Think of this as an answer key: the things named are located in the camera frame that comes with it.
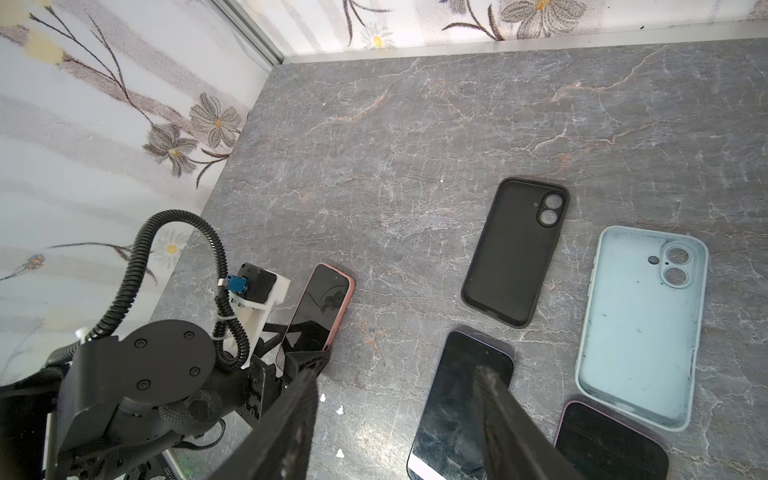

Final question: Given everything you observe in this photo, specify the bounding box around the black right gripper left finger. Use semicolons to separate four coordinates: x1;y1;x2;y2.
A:
210;369;319;480

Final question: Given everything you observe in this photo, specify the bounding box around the black phone case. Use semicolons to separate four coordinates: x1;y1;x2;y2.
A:
461;177;570;328

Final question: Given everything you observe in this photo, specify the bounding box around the light blue phone case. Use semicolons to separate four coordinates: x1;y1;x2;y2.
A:
575;225;709;432

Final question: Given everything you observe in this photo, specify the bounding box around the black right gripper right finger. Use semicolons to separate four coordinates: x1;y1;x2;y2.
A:
472;366;582;480

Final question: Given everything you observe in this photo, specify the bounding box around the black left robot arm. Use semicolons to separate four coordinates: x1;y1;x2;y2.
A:
1;320;329;479

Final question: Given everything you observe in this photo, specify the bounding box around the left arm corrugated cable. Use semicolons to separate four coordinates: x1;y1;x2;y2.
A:
44;209;251;373

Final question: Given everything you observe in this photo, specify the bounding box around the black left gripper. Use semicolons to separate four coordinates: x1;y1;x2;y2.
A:
242;323;330;429

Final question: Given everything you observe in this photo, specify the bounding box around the black phone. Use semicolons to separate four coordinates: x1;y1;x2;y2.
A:
406;326;514;479

